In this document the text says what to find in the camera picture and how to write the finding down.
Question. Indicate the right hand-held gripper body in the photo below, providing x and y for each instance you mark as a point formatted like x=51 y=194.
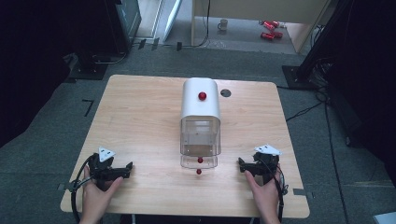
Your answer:
x=267 y=166

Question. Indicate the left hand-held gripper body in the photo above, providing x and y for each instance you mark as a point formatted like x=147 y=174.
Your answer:
x=101 y=169

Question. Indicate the person's left hand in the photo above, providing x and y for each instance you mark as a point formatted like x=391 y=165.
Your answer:
x=95 y=199

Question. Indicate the person's right hand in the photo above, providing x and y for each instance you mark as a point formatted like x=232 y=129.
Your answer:
x=266 y=197

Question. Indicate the clear drawer with red knob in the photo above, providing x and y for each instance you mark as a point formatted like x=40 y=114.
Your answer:
x=199 y=164

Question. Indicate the grey tape strip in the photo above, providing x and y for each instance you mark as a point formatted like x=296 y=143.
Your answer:
x=303 y=193
x=61 y=187

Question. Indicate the white cabinet with clear drawers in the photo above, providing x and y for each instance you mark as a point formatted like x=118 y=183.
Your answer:
x=199 y=109

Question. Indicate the black stand base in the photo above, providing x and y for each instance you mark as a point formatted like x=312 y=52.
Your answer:
x=88 y=69

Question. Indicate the dark curtain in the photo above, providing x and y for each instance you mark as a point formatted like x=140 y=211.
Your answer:
x=367 y=93
x=28 y=62

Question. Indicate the red can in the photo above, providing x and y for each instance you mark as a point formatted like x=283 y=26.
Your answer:
x=275 y=23
x=278 y=34
x=268 y=25
x=267 y=36

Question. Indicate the black metal stand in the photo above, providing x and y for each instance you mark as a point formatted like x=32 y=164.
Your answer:
x=314 y=46

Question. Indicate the white flat box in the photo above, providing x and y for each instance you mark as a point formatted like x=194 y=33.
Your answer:
x=385 y=218

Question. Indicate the beige mug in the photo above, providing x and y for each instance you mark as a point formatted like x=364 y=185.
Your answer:
x=223 y=24

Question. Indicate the dark equipment cabinet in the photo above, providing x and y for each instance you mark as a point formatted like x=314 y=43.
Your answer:
x=127 y=21

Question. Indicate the white leaning board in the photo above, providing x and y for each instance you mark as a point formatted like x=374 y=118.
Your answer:
x=172 y=20

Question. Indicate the light wooden desk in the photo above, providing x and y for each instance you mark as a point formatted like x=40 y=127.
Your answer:
x=249 y=7

